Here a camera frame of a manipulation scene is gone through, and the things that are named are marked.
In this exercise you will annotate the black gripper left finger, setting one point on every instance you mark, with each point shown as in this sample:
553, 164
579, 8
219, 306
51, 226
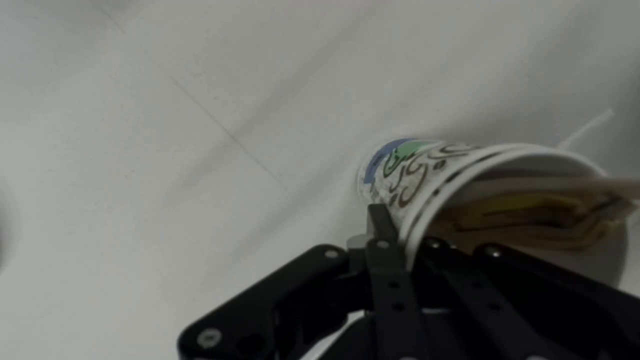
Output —
392, 300

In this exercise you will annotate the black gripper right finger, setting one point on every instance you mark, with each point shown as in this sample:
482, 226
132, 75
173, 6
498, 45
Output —
520, 306

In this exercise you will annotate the patterned paper cup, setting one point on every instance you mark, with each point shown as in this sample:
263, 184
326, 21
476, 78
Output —
412, 180

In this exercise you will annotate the brown folded paper scrap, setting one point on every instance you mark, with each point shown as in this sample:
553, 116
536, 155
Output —
532, 213

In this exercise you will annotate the white stirrer stick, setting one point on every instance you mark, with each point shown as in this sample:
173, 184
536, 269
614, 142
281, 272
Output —
587, 128

